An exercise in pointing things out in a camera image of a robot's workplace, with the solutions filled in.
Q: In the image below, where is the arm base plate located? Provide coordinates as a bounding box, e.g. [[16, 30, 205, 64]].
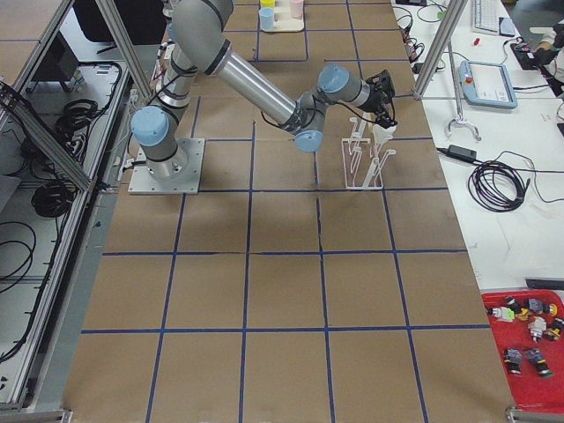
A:
[[129, 138, 205, 195]]

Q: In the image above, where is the aluminium frame post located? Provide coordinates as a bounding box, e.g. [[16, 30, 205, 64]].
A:
[[413, 0, 467, 100]]

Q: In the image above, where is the light blue cup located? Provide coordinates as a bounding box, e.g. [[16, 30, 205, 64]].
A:
[[259, 7, 275, 31]]

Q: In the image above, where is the blue teach pendant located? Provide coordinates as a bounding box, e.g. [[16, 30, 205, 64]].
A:
[[458, 60, 518, 109]]

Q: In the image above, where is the yellow cup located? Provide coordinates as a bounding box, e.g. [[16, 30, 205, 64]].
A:
[[260, 0, 276, 8]]

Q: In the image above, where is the cream rabbit tray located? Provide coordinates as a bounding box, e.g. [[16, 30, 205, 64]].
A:
[[263, 8, 305, 33]]

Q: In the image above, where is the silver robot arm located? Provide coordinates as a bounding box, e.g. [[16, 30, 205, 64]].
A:
[[131, 1, 397, 182]]

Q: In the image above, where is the grabber reach tool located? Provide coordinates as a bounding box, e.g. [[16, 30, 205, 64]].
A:
[[445, 41, 481, 141]]

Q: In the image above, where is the coiled black cable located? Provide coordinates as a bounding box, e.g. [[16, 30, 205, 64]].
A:
[[467, 150, 537, 215]]

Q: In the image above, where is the black power adapter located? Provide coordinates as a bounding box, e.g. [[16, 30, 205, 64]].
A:
[[437, 145, 477, 163]]

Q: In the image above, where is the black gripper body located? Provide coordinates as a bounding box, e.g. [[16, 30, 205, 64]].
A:
[[363, 70, 396, 115]]

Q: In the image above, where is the red parts tray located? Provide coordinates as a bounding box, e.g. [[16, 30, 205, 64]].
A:
[[482, 290, 563, 413]]

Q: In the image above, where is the white cup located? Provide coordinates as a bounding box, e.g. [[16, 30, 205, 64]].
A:
[[372, 124, 397, 145]]

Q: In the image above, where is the pink cup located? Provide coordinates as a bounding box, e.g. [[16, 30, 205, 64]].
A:
[[289, 0, 304, 19]]

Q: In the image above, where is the white keyboard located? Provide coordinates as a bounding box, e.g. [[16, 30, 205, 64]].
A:
[[471, 0, 500, 35]]

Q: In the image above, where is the white wire cup rack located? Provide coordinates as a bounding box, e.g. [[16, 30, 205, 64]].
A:
[[341, 112, 397, 190]]

